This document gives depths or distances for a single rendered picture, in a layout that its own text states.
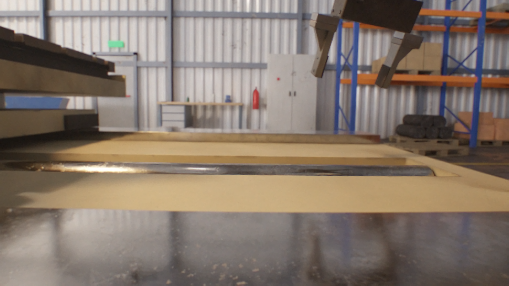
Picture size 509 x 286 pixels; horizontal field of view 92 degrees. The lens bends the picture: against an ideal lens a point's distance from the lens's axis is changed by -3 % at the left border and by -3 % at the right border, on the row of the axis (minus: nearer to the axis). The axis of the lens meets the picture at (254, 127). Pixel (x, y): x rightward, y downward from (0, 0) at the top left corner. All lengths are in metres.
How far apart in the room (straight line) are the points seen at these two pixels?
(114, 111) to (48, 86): 6.78
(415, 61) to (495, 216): 6.47
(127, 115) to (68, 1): 3.38
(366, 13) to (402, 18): 0.06
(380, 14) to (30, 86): 0.80
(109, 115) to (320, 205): 7.53
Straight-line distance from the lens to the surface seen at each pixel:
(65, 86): 0.94
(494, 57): 9.68
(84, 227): 0.21
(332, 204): 0.32
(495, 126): 8.10
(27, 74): 0.84
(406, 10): 0.50
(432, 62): 6.93
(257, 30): 7.11
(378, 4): 0.48
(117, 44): 7.80
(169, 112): 6.24
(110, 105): 7.71
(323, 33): 0.47
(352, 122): 5.82
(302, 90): 6.36
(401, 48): 0.53
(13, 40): 0.92
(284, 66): 6.35
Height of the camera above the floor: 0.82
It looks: 5 degrees down
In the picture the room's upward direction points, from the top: 1 degrees clockwise
